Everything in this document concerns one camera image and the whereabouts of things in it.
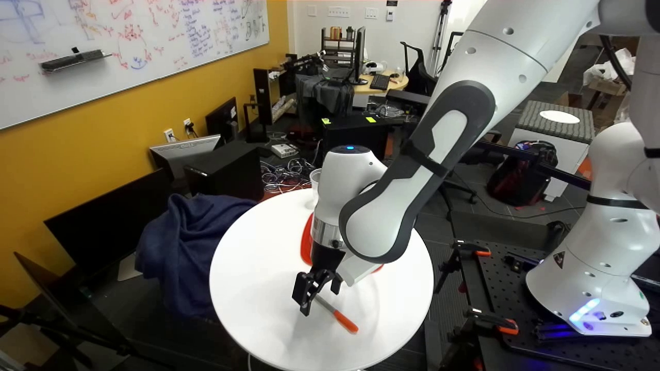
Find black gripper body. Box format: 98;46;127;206
306;241;346;290

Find orange grey pen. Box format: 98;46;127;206
314;295;361;336

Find clear plastic measuring cup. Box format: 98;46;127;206
308;168;327;202

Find red square plate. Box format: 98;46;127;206
300;212;317;268

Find black monitor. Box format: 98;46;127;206
316;111;391;156

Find dark blue cloth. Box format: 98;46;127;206
135;191;257;321

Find black storage box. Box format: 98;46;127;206
183;139;267;202

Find black perforated breadboard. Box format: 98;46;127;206
460;256;660;371

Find black flat panel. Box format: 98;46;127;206
41;166;173;275

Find black and red bag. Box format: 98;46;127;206
485;137;561;208

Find grey box white disc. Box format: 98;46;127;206
512;98;596;162

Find whiteboard with writing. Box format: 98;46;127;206
0;0;273;132

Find black whiteboard eraser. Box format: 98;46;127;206
40;46;112;72

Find tangle of wires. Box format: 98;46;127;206
265;152;309;199

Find black clamp orange handle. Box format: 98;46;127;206
467;307;521;337
450;237;494;266

